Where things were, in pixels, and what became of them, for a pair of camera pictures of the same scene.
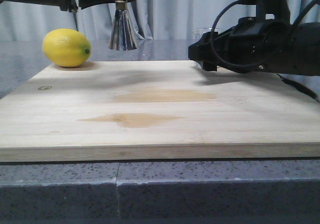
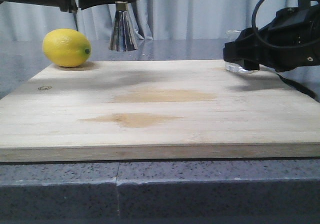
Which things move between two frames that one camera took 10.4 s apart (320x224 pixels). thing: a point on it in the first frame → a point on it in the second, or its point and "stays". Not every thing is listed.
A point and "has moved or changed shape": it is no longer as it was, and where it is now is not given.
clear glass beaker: x=198 y=33 has moved or changed shape
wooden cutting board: x=156 y=110 stays
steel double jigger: x=123 y=36 stays
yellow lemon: x=66 y=47 stays
